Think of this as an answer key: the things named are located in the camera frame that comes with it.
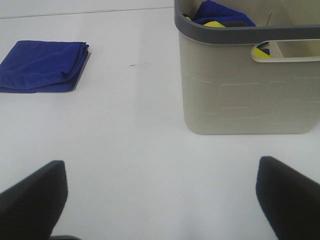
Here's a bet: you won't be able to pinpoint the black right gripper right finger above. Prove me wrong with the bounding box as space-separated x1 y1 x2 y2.
255 156 320 240

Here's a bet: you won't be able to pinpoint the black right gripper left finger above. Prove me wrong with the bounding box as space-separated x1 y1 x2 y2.
0 160 68 240

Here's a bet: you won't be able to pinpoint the beige bin with grey rim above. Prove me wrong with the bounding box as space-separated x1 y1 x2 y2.
174 0 320 134

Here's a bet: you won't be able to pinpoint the folded blue towel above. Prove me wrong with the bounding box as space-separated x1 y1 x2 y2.
0 40 89 94

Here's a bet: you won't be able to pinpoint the yellow cloth in beige bin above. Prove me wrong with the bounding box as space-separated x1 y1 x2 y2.
192 15 271 58

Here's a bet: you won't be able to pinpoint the blue towel in beige bin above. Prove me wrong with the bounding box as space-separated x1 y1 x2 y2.
175 0 261 45

